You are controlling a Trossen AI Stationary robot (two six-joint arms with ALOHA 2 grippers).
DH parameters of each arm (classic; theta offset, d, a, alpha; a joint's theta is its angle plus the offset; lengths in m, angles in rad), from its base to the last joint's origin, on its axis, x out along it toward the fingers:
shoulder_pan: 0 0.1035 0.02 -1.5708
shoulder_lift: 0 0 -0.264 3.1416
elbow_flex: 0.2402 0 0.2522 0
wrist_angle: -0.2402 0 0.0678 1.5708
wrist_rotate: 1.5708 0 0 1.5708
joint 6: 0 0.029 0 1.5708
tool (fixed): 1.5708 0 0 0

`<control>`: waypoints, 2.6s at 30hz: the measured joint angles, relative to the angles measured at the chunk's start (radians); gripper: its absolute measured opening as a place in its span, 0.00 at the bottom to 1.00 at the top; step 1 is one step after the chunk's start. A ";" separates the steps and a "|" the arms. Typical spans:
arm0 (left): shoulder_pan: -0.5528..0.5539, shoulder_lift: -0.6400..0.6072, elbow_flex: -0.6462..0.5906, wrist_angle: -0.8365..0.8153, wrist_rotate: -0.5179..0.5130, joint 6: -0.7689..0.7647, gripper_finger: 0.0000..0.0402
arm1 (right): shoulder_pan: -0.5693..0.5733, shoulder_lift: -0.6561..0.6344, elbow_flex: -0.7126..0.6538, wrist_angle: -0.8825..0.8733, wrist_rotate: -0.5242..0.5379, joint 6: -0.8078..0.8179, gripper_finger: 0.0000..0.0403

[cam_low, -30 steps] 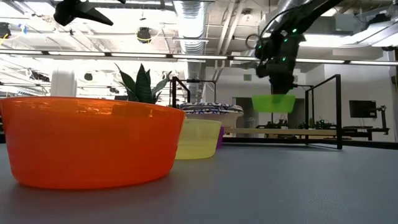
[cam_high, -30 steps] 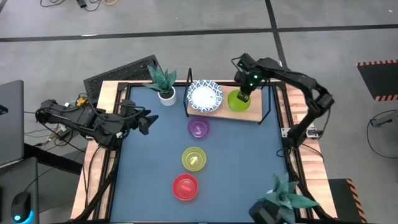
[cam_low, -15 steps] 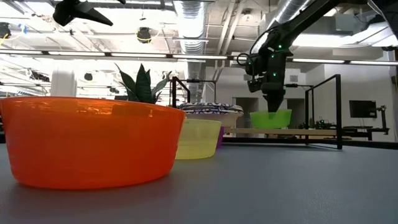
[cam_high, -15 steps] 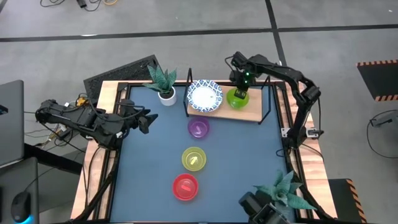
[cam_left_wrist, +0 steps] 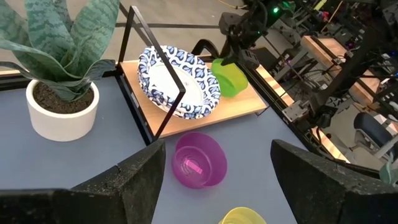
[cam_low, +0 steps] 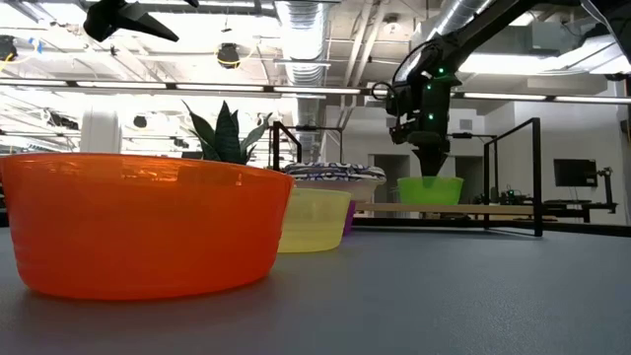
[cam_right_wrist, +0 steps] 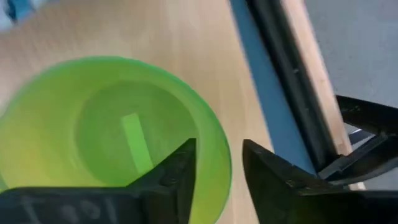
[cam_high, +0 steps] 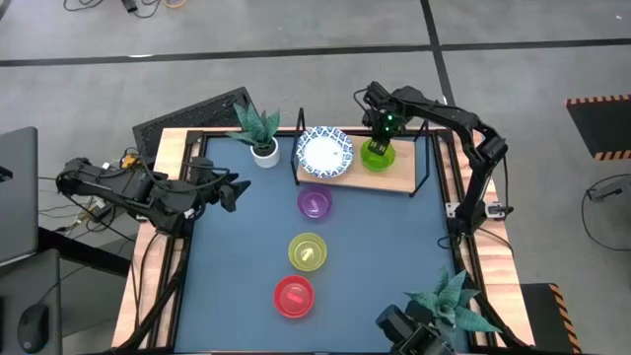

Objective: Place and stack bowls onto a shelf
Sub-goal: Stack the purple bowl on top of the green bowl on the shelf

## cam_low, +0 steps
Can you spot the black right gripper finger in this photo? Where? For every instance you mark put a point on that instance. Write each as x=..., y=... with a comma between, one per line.
x=430, y=160

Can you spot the green translucent plastic bowl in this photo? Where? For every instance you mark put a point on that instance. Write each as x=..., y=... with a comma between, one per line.
x=446, y=193

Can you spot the blue rimmed white paper bowl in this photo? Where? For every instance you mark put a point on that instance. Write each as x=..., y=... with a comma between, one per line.
x=335, y=169
x=335, y=192
x=335, y=173
x=335, y=165

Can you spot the purple translucent plastic bowl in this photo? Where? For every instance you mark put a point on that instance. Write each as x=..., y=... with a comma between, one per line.
x=349, y=217

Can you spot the yellow translucent plastic bowl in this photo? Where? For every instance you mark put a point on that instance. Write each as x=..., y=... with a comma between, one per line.
x=315, y=222

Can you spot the red translucent plastic bowl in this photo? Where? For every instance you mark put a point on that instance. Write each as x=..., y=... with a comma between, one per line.
x=148, y=236

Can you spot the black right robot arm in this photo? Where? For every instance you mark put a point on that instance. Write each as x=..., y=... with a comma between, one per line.
x=493, y=20

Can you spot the overhead light bar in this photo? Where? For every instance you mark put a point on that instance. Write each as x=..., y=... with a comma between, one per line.
x=222, y=87

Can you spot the white pillar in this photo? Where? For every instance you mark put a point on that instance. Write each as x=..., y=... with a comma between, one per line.
x=101, y=130

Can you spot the green plant in white pot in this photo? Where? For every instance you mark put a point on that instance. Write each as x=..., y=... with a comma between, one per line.
x=227, y=133

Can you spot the blue grey table mat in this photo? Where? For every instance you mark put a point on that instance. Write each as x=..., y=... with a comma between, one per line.
x=443, y=296

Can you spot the black background monitor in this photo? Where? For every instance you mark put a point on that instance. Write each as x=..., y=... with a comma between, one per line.
x=575, y=172

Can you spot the black background desk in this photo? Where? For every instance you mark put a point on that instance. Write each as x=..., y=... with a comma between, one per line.
x=577, y=203

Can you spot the wooden shelf with black frame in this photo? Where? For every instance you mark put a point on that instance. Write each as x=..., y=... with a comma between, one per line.
x=468, y=209

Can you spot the black ceiling camera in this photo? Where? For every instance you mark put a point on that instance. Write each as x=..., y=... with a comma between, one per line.
x=228, y=55

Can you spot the silver ribbed air duct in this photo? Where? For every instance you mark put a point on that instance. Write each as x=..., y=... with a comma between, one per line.
x=303, y=39
x=454, y=14

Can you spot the black table frame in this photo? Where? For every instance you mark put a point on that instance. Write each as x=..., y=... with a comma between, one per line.
x=581, y=229

